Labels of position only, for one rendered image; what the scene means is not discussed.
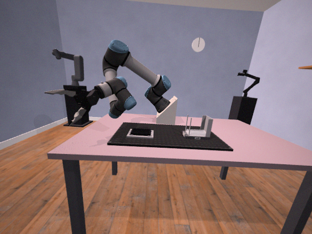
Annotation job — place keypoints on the white rectangular frame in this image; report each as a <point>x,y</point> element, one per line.
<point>145,137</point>

